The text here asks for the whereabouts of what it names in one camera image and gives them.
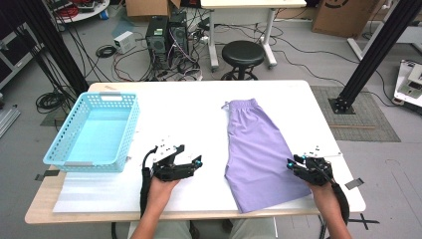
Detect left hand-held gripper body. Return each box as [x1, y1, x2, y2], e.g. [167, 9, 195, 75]
[150, 137, 197, 182]

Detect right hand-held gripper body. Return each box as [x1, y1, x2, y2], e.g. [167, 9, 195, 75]
[293, 144, 343, 187]

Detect purple shorts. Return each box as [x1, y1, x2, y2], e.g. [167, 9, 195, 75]
[221, 98, 313, 214]

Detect light blue plastic basket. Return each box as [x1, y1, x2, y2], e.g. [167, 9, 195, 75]
[42, 92, 141, 173]

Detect person's left hand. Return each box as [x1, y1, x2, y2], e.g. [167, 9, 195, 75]
[146, 174, 182, 214]

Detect person's right hand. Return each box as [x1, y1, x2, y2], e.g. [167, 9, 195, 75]
[306, 180, 342, 217]

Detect black tape piece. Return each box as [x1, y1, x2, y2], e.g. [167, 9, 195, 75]
[343, 177, 365, 191]
[34, 169, 61, 182]

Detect person's grey trousers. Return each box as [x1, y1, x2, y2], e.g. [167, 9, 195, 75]
[127, 218, 277, 239]

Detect black tape cross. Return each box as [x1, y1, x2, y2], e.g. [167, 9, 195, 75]
[349, 213, 380, 231]

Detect grey floor mat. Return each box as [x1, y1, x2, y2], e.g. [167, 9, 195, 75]
[310, 85, 402, 143]

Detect black computer tower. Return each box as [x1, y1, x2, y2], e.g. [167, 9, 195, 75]
[167, 12, 191, 66]
[144, 15, 170, 71]

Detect black round stool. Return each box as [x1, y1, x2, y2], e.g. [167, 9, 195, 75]
[220, 40, 267, 82]

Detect small white box device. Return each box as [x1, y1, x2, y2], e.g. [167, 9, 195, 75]
[112, 30, 137, 55]

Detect white flat device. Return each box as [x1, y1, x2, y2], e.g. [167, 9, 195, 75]
[393, 59, 422, 109]

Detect large printed cardboard box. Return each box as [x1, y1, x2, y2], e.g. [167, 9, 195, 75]
[312, 0, 382, 38]

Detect white desk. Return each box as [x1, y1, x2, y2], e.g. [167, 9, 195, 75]
[199, 0, 308, 73]

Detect round white table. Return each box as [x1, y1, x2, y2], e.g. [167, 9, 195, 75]
[46, 0, 110, 24]

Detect metal profile bars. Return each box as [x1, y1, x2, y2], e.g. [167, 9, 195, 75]
[0, 105, 22, 138]

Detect grey shelf unit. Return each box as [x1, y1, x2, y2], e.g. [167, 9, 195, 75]
[0, 23, 44, 91]

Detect left gripper black sleeved cable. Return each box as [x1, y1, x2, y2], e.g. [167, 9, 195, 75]
[139, 145, 158, 218]

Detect white desk frame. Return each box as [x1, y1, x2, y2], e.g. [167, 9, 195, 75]
[346, 19, 422, 63]

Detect black metal frame post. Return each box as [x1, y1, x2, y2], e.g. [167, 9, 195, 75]
[327, 0, 422, 116]
[13, 0, 92, 101]

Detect red cable bundle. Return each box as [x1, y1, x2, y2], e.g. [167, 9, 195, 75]
[58, 4, 81, 19]

